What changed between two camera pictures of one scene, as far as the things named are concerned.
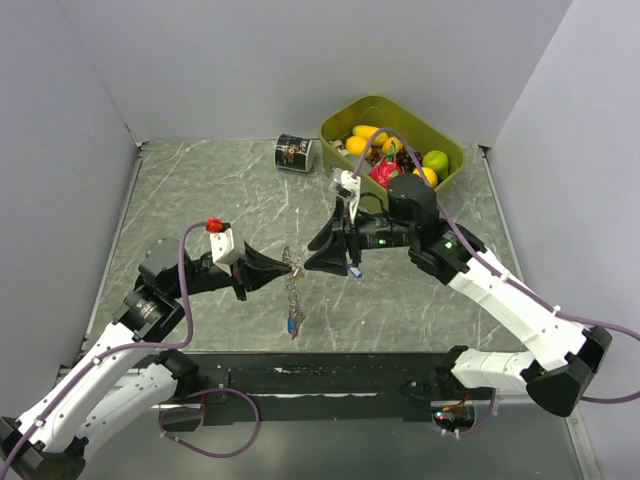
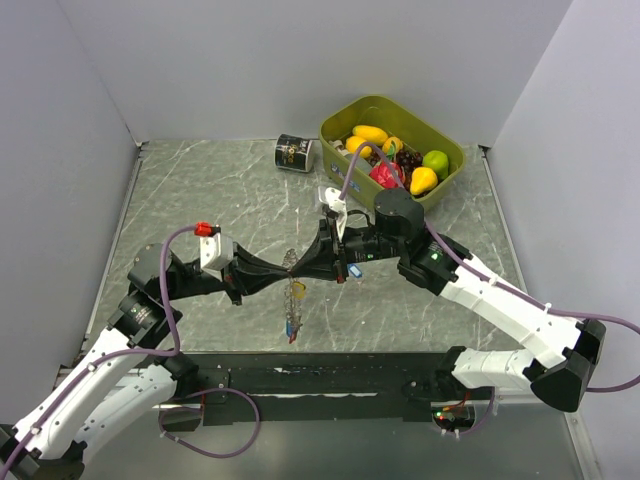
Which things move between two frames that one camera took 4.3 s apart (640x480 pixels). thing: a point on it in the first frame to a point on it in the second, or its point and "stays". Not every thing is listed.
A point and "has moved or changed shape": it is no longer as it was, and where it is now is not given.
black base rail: [264, 389] stays
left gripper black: [256, 270] stays
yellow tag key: [298, 274] has moved or changed shape
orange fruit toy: [387, 145] stays
